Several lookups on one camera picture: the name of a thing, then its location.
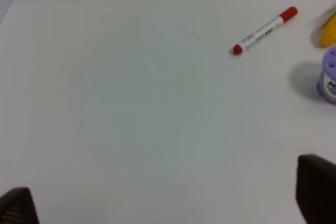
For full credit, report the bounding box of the yellow corn cob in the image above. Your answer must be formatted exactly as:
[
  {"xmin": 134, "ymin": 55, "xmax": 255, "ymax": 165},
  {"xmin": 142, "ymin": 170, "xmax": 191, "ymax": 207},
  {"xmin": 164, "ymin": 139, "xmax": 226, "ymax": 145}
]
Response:
[{"xmin": 311, "ymin": 6, "xmax": 335, "ymax": 48}]

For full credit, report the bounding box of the red white marker pen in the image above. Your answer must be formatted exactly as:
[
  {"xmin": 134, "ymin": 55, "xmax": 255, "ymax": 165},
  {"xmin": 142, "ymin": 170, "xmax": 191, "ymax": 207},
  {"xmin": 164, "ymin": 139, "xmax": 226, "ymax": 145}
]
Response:
[{"xmin": 232, "ymin": 6, "xmax": 298, "ymax": 55}]

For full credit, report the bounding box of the purple air freshener jar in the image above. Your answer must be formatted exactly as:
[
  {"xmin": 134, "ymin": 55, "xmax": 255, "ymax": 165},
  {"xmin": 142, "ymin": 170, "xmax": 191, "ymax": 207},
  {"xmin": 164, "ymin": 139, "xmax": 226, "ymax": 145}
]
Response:
[{"xmin": 316, "ymin": 47, "xmax": 336, "ymax": 105}]

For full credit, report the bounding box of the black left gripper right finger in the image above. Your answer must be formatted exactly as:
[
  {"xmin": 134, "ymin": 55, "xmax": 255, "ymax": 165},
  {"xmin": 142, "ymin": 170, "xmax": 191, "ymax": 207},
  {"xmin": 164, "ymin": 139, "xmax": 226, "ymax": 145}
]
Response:
[{"xmin": 296, "ymin": 154, "xmax": 335, "ymax": 224}]

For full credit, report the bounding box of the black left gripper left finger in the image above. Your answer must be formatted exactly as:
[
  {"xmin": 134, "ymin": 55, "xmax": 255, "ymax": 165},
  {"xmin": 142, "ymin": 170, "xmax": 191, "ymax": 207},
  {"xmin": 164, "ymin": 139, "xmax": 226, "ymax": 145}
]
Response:
[{"xmin": 1, "ymin": 187, "xmax": 39, "ymax": 224}]

